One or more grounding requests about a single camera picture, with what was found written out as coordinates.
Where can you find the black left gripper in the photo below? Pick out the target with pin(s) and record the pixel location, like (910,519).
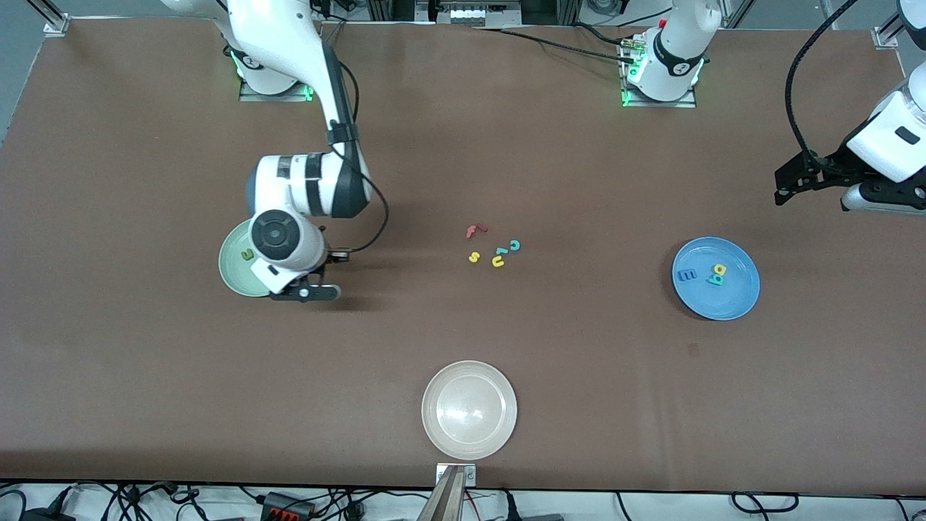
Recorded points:
(829,165)

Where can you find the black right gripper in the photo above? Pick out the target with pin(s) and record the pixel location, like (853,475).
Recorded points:
(333,257)

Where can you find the blue foam letter m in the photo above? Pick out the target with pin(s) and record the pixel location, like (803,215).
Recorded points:
(685,274)

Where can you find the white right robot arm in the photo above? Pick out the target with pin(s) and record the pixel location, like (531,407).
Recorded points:
(289,43)

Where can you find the green plate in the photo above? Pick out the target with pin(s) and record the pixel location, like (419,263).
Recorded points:
(233,271)

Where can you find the blue plate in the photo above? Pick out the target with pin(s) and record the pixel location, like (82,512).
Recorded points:
(723,300)

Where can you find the red foam letter f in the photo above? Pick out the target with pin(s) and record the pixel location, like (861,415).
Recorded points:
(474,231)

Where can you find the white plate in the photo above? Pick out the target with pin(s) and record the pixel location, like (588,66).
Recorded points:
(469,409)

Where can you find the black orange power strip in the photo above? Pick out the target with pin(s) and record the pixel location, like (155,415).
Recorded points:
(286,506)

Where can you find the grey metal control box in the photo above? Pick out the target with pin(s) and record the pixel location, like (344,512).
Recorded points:
(470,13)

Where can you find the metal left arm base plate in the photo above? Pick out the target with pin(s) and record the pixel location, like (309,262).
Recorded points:
(658,103)

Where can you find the aluminium corner bracket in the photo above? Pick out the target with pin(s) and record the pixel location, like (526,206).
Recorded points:
(56,26)
(885,37)

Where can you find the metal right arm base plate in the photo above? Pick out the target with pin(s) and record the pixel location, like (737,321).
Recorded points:
(268,97)

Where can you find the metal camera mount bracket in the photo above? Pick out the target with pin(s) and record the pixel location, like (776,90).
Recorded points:
(470,475)

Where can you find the metal camera mount pole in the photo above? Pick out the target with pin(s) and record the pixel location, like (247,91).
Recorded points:
(443,503)

